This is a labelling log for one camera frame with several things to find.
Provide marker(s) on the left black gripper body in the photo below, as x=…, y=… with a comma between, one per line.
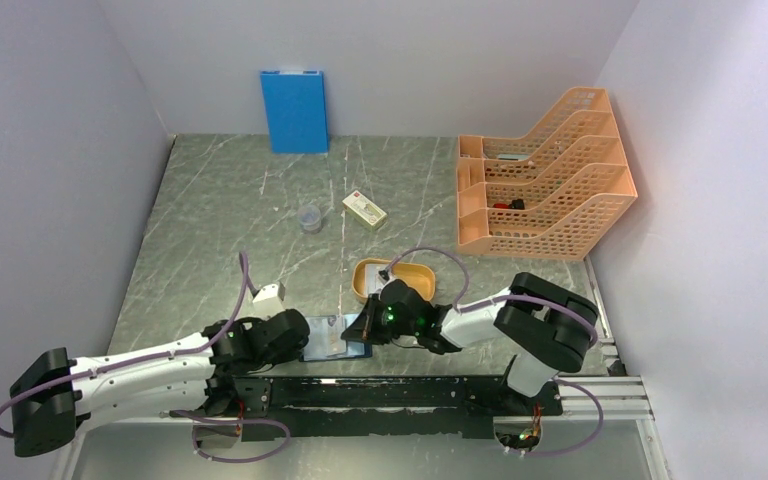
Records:
x=279, y=356

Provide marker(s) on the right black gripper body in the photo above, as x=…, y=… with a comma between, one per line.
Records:
x=379, y=324

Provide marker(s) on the orange oval tray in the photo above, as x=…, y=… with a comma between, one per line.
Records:
x=417, y=276

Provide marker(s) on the blue leather card holder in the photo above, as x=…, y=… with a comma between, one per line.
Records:
x=314, y=349

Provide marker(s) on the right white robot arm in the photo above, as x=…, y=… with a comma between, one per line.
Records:
x=553, y=327

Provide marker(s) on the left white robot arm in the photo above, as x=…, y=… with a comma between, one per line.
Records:
x=58, y=397

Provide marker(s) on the stack of grey VIP cards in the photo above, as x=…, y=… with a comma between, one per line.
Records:
x=376, y=277

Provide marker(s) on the small green white box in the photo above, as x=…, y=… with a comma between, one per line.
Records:
x=363, y=209

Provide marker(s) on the small clear plastic cup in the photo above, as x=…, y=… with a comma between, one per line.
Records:
x=310, y=218

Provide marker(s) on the red black item in organizer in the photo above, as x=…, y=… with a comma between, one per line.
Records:
x=514, y=204

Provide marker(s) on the orange mesh file organizer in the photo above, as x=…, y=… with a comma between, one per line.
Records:
x=571, y=169

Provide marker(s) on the blue rectangular box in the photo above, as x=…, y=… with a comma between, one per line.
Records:
x=295, y=107

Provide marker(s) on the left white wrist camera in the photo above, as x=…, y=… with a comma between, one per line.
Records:
x=268, y=301

